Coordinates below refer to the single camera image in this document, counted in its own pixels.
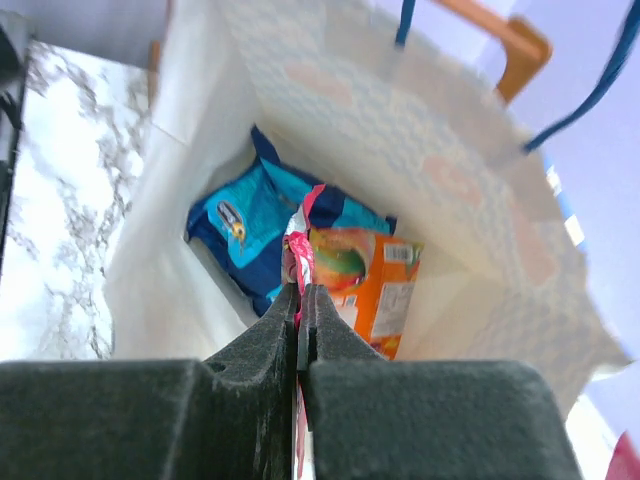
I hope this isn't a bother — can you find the red crisps bag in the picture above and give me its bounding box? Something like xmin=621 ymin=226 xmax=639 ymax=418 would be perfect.
xmin=605 ymin=432 xmax=640 ymax=480

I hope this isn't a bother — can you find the red snack packet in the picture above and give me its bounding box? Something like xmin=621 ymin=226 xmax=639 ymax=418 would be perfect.
xmin=282 ymin=184 xmax=326 ymax=479

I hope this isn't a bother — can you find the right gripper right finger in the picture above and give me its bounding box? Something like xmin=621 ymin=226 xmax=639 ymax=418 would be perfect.
xmin=297 ymin=286 xmax=386 ymax=479

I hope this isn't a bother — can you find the blue snack packet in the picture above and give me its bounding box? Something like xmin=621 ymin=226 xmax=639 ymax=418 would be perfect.
xmin=186 ymin=125 xmax=397 ymax=316

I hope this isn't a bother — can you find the wooden dish rack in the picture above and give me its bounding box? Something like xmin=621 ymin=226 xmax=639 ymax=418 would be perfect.
xmin=437 ymin=0 xmax=553 ymax=104

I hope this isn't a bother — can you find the orange snack box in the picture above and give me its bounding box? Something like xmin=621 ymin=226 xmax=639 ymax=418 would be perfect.
xmin=310 ymin=228 xmax=424 ymax=360

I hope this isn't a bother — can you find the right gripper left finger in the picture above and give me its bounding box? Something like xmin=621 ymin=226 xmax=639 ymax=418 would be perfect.
xmin=205 ymin=284 xmax=299 ymax=479

